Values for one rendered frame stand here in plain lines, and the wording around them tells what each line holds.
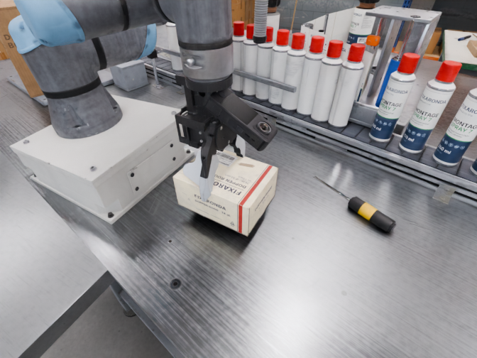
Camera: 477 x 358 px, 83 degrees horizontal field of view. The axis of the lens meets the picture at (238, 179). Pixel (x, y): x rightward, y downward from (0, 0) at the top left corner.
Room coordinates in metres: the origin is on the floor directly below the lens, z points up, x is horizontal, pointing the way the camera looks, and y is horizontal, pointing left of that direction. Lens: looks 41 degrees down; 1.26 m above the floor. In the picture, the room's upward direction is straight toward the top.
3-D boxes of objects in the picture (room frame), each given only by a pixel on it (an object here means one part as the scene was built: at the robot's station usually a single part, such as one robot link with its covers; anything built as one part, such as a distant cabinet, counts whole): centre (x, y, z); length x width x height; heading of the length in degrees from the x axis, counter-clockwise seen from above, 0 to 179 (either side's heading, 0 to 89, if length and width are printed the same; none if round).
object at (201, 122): (0.41, 0.05, 1.05); 0.09 x 0.08 x 0.12; 60
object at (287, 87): (1.08, 0.25, 0.96); 1.07 x 0.01 x 0.01; 50
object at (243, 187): (0.40, 0.02, 0.90); 0.16 x 0.12 x 0.07; 60
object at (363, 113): (0.71, -0.38, 1.01); 0.14 x 0.13 x 0.26; 50
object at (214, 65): (0.41, 0.05, 1.14); 0.08 x 0.08 x 0.05
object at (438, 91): (0.55, -0.42, 0.98); 0.05 x 0.05 x 0.20
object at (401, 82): (0.60, -0.37, 0.98); 0.05 x 0.05 x 0.20
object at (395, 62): (0.66, -0.37, 0.98); 0.03 x 0.03 x 0.16
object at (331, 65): (0.71, -0.23, 0.98); 0.05 x 0.05 x 0.20
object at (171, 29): (1.11, 0.24, 0.98); 0.05 x 0.05 x 0.20
